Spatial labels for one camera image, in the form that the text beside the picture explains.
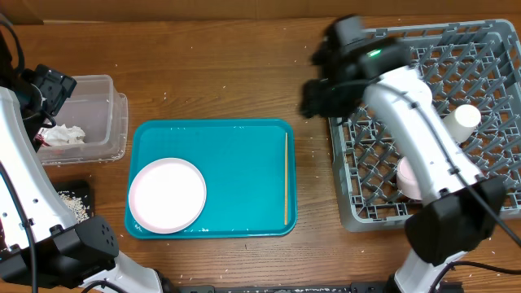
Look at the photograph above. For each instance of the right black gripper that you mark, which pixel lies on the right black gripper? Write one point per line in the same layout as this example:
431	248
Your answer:
321	107

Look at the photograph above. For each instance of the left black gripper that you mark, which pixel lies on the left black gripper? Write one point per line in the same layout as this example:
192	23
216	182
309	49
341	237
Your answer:
56	86

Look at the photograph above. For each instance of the white paper napkin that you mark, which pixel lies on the white paper napkin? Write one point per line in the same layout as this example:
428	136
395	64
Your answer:
63	136

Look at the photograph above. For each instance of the white upside-down bowl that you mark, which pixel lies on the white upside-down bowl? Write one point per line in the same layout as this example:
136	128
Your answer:
425	94

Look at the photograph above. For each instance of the small white round plate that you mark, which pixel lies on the small white round plate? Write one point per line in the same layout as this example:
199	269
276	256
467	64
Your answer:
406	181

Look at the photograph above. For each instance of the white rice pile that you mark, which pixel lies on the white rice pile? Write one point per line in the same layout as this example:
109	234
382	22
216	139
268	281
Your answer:
76	205

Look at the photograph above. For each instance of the white upside-down cup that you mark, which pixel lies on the white upside-down cup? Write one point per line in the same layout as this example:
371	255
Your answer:
462	122

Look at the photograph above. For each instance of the large pink round plate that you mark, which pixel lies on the large pink round plate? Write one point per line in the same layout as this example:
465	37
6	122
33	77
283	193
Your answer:
167	195

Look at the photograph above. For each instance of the red snack wrapper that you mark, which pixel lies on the red snack wrapper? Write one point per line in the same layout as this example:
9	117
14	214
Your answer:
39	138

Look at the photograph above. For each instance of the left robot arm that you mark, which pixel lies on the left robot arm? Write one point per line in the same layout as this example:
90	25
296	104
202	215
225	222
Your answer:
47	246

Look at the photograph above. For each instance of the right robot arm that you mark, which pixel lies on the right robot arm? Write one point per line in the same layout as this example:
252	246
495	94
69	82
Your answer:
460	207

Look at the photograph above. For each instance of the clear plastic waste bin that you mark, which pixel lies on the clear plastic waste bin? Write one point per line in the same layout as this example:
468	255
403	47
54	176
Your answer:
101	113

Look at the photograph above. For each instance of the black rectangular waste tray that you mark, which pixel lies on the black rectangular waste tray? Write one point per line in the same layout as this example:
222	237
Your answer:
81	189

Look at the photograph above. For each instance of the right wooden chopstick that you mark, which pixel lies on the right wooden chopstick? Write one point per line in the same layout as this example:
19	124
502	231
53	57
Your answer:
286	157

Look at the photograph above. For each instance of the teal plastic serving tray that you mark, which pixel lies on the teal plastic serving tray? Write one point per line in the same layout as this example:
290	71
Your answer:
242	162

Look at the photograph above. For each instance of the grey plastic dish rack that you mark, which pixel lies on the grey plastic dish rack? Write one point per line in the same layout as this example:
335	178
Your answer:
476	63

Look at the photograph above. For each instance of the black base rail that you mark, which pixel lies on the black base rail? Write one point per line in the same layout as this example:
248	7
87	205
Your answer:
356	287

